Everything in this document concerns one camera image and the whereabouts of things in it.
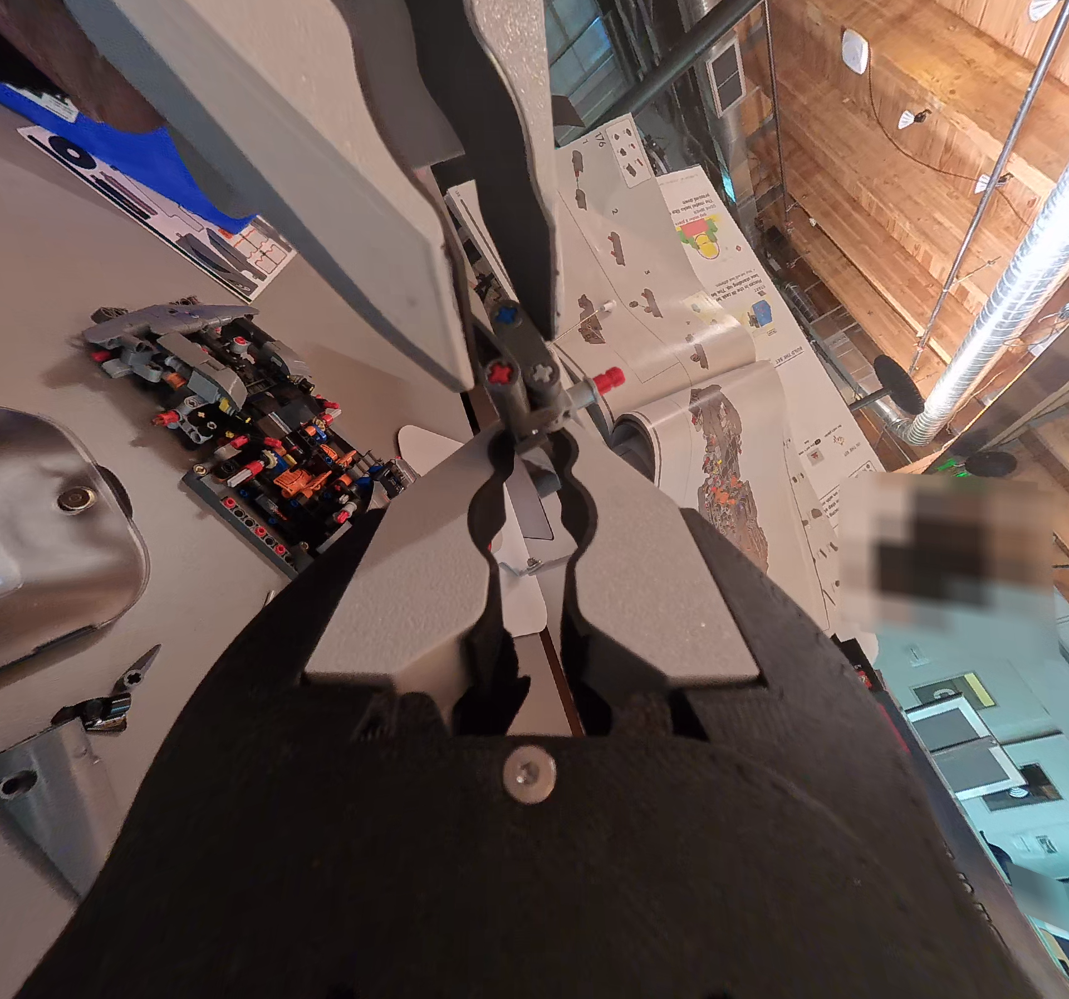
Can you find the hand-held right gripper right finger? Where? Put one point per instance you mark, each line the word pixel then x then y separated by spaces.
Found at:
pixel 660 598

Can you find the lego instruction booklet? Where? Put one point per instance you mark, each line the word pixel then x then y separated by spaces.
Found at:
pixel 710 306

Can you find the lego sticker sheet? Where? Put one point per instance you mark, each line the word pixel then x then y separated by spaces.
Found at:
pixel 209 252

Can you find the grey and black lego car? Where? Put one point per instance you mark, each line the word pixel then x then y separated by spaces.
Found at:
pixel 250 431

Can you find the black pole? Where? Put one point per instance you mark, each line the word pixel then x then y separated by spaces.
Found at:
pixel 710 20

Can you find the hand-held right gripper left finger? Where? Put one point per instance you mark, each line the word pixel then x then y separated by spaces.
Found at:
pixel 401 598

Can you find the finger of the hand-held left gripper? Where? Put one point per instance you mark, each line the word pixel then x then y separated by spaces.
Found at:
pixel 518 97
pixel 250 97

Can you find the white book stand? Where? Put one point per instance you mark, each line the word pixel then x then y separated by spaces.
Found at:
pixel 522 598

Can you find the blue bin with square tag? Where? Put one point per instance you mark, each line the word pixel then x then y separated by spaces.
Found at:
pixel 125 164

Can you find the white ceiling lamp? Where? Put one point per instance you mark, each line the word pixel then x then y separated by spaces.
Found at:
pixel 856 54

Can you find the small lego beam assembly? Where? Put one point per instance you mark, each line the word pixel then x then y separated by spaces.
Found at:
pixel 509 348

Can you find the metal stand bracket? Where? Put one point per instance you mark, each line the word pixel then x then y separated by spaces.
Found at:
pixel 50 799

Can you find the metal ceiling pipe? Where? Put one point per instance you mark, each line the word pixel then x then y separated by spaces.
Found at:
pixel 989 181

